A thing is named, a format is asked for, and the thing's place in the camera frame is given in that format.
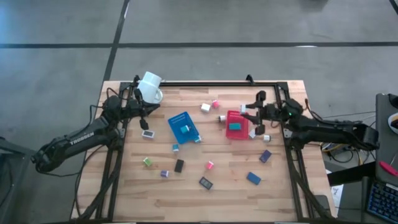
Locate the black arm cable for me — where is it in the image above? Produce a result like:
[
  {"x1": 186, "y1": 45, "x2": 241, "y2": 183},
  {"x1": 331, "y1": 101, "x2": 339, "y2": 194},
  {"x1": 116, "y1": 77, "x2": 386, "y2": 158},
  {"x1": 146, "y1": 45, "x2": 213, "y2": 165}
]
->
[{"x1": 34, "y1": 86, "x2": 108, "y2": 218}]

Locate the black aluminium table frame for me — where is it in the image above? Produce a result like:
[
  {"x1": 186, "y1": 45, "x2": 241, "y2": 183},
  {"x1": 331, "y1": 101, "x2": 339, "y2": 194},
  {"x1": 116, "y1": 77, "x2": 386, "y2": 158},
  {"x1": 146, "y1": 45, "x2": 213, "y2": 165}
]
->
[{"x1": 77, "y1": 74, "x2": 332, "y2": 223}]

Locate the grey desk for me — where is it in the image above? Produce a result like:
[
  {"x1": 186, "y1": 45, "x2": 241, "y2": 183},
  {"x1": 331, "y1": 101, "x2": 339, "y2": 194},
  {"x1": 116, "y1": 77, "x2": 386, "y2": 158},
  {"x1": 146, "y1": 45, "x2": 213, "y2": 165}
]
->
[{"x1": 360, "y1": 92, "x2": 398, "y2": 224}]

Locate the dark grey side stand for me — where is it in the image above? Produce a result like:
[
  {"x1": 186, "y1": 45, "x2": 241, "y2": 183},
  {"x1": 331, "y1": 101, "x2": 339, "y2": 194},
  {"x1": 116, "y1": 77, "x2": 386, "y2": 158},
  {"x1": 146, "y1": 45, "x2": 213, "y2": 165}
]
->
[{"x1": 0, "y1": 136, "x2": 34, "y2": 224}]

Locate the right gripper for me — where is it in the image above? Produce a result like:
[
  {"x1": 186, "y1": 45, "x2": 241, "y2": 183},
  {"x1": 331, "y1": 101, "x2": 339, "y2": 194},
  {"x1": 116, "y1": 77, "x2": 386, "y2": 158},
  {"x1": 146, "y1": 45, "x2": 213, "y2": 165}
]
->
[{"x1": 241, "y1": 90, "x2": 282, "y2": 136}]

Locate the white paper sheet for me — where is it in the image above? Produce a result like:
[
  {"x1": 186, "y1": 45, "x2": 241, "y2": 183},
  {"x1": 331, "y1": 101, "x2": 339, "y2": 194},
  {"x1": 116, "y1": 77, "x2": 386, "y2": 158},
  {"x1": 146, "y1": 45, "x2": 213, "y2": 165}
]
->
[{"x1": 330, "y1": 184, "x2": 345, "y2": 206}]

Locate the black keyboard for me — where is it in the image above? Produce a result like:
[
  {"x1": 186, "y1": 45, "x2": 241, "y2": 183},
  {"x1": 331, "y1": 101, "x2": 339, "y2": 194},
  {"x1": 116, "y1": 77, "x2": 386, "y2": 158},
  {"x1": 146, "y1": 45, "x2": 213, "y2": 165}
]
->
[{"x1": 366, "y1": 179, "x2": 398, "y2": 224}]

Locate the navy blue box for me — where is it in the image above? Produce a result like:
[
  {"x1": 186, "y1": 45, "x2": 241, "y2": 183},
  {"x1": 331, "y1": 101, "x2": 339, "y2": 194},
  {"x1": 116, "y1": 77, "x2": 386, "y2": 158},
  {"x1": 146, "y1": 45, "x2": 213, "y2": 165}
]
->
[{"x1": 259, "y1": 149, "x2": 273, "y2": 164}]

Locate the red plastic basket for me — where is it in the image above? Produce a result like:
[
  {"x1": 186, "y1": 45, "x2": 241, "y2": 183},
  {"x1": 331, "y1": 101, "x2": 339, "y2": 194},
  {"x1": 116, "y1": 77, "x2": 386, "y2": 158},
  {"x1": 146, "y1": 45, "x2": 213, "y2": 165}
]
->
[{"x1": 225, "y1": 110, "x2": 250, "y2": 141}]

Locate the white cylindrical spotlight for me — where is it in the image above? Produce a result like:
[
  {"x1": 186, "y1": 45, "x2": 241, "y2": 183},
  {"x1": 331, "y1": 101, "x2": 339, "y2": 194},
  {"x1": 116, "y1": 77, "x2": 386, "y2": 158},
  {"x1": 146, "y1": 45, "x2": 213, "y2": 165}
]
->
[{"x1": 136, "y1": 71, "x2": 164, "y2": 105}]

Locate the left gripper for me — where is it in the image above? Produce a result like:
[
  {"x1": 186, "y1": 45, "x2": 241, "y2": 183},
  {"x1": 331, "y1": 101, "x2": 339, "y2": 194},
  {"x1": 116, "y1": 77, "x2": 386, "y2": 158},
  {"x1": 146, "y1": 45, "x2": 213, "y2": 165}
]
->
[{"x1": 123, "y1": 88, "x2": 161, "y2": 131}]

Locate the blue plastic basket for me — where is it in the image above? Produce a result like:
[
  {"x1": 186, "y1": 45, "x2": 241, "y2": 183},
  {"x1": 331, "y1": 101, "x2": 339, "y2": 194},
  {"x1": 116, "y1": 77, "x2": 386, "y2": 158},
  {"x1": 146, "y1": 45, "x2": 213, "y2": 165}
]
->
[{"x1": 167, "y1": 111, "x2": 201, "y2": 145}]

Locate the dark grey tablet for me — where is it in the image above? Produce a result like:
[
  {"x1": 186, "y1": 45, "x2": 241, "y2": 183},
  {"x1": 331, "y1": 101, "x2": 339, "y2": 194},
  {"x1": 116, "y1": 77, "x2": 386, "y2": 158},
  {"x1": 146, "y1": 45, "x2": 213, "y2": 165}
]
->
[{"x1": 313, "y1": 194, "x2": 332, "y2": 218}]

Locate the loose cable bundle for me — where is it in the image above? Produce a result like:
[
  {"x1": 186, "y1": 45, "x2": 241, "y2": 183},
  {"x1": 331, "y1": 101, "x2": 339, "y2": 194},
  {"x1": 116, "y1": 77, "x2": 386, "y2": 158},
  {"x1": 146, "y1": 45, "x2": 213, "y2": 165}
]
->
[{"x1": 320, "y1": 110, "x2": 379, "y2": 166}]

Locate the black desk foot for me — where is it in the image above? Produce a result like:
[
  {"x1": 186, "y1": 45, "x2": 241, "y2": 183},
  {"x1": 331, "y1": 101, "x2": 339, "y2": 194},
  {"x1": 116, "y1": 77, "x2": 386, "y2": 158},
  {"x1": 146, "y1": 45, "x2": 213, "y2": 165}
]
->
[{"x1": 326, "y1": 161, "x2": 379, "y2": 187}]

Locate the dark purple digital display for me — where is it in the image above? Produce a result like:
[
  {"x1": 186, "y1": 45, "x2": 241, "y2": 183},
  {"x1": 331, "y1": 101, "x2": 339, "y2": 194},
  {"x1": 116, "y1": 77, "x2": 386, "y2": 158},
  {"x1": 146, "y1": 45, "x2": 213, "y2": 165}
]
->
[{"x1": 198, "y1": 176, "x2": 214, "y2": 190}]

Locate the red object on desk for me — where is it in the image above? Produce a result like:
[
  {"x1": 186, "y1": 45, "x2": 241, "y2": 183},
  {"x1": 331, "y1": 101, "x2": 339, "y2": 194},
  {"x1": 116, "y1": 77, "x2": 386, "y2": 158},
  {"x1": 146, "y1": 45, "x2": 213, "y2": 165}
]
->
[{"x1": 378, "y1": 160, "x2": 398, "y2": 177}]

